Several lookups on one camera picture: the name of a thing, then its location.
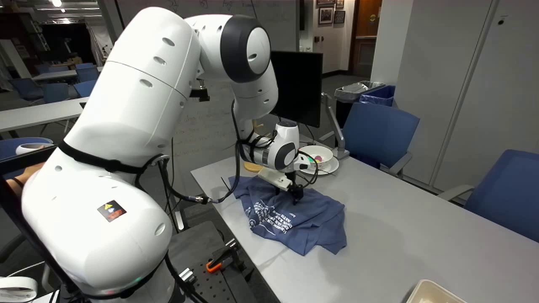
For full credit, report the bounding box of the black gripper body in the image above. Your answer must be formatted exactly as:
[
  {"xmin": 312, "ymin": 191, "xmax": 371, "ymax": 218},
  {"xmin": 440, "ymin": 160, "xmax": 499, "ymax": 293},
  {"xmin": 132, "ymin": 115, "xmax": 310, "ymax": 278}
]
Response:
[{"xmin": 285, "ymin": 174, "xmax": 309, "ymax": 199}]

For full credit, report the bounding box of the blue printed t-shirt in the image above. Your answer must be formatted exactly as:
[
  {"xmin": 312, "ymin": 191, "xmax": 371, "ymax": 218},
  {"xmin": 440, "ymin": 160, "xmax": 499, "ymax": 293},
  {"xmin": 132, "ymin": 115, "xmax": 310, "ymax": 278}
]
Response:
[{"xmin": 233, "ymin": 176, "xmax": 349, "ymax": 258}]

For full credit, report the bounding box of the white handheld controller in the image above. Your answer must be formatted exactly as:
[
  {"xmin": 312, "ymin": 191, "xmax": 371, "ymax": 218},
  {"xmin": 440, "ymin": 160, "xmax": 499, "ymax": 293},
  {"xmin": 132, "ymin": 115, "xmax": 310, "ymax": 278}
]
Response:
[{"xmin": 16, "ymin": 142, "xmax": 56, "ymax": 159}]

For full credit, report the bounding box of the person hand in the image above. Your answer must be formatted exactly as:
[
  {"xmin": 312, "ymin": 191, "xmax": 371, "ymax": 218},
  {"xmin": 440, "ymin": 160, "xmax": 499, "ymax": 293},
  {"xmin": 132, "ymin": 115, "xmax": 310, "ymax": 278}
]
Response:
[{"xmin": 9, "ymin": 160, "xmax": 48, "ymax": 192}]

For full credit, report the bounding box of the white plate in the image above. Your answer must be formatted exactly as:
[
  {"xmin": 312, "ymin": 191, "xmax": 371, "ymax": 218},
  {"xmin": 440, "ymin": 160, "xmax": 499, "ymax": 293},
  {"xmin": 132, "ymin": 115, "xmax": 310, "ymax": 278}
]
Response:
[{"xmin": 294, "ymin": 157, "xmax": 342, "ymax": 177}]

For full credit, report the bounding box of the white bowl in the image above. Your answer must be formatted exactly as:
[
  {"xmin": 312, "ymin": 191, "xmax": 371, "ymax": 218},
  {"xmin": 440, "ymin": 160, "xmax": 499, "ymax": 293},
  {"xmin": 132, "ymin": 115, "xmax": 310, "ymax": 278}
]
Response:
[{"xmin": 300, "ymin": 144, "xmax": 334, "ymax": 171}]

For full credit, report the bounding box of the grey monitor stand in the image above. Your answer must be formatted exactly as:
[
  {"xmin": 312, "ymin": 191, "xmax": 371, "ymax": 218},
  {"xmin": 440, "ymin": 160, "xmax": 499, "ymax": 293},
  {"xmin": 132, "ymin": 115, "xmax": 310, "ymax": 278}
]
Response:
[{"xmin": 322, "ymin": 91, "xmax": 351, "ymax": 160}]

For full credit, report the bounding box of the grey lined trash bin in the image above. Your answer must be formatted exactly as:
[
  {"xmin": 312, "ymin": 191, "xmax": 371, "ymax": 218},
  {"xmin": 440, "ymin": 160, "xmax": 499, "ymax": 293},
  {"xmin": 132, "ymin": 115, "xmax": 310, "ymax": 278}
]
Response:
[{"xmin": 336, "ymin": 81, "xmax": 390, "ymax": 130}]

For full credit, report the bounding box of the black monitor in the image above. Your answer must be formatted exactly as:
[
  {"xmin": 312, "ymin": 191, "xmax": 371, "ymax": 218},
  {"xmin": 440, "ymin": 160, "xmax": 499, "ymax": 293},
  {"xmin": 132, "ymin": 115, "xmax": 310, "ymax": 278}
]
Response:
[{"xmin": 270, "ymin": 51, "xmax": 326, "ymax": 130}]

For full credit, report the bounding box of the grey stand pole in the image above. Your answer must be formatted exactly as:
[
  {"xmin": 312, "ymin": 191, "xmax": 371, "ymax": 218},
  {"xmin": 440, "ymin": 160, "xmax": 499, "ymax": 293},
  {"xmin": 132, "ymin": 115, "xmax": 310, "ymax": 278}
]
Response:
[{"xmin": 164, "ymin": 182, "xmax": 187, "ymax": 233}]

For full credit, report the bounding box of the blue bin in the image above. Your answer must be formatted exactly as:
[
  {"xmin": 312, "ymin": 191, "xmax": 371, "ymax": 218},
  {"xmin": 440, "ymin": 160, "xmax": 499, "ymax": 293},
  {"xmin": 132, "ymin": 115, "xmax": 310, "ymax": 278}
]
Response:
[{"xmin": 359, "ymin": 83, "xmax": 398, "ymax": 108}]

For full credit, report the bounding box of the brown wooden door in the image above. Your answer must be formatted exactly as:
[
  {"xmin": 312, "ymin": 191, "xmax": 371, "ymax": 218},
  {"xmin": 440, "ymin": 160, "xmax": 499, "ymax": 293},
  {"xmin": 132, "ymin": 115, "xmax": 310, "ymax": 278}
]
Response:
[{"xmin": 351, "ymin": 0, "xmax": 384, "ymax": 81}]

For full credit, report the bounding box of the beige tray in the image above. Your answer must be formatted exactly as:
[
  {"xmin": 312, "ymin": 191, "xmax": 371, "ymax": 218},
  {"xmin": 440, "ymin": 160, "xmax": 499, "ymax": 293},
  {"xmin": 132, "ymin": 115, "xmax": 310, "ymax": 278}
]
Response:
[{"xmin": 405, "ymin": 278, "xmax": 469, "ymax": 303}]

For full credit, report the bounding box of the white cabinet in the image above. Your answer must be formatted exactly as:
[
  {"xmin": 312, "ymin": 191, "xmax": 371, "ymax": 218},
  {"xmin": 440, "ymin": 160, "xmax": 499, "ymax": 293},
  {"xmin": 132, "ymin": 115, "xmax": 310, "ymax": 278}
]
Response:
[{"xmin": 393, "ymin": 0, "xmax": 539, "ymax": 192}]

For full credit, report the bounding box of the white desk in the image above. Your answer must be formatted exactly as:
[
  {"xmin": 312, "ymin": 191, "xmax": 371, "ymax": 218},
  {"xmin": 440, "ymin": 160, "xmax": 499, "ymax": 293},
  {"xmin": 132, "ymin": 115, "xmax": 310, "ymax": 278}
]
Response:
[{"xmin": 0, "ymin": 98, "xmax": 90, "ymax": 134}]

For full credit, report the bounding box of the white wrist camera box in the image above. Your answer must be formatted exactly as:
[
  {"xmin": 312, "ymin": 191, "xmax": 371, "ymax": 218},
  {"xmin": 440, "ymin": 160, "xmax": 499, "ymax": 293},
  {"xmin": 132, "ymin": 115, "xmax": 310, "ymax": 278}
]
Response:
[{"xmin": 256, "ymin": 167, "xmax": 295, "ymax": 194}]

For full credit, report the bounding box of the orange handled clamp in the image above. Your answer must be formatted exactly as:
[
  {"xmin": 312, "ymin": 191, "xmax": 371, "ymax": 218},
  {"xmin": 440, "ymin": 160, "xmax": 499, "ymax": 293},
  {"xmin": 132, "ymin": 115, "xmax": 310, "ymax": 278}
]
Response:
[{"xmin": 203, "ymin": 246, "xmax": 240, "ymax": 277}]

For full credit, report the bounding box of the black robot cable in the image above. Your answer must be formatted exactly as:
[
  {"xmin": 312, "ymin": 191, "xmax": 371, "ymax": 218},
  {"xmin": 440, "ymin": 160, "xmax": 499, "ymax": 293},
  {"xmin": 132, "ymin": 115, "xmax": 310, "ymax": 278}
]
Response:
[{"xmin": 157, "ymin": 100, "xmax": 243, "ymax": 208}]

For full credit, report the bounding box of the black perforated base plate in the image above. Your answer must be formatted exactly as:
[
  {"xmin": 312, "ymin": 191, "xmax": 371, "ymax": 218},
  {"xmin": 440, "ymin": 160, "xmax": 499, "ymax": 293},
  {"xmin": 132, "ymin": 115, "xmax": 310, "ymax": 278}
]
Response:
[{"xmin": 162, "ymin": 221, "xmax": 267, "ymax": 303}]

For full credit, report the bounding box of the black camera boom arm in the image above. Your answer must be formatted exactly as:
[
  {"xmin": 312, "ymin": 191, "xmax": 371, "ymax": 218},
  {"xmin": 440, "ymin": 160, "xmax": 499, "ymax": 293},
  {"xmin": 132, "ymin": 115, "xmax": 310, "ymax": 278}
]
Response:
[{"xmin": 189, "ymin": 83, "xmax": 213, "ymax": 105}]

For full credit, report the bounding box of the framed wall picture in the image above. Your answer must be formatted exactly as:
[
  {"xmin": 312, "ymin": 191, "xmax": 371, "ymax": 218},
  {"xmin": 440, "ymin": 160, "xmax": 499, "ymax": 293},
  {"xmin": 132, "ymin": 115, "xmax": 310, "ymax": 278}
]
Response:
[{"xmin": 317, "ymin": 6, "xmax": 336, "ymax": 27}]

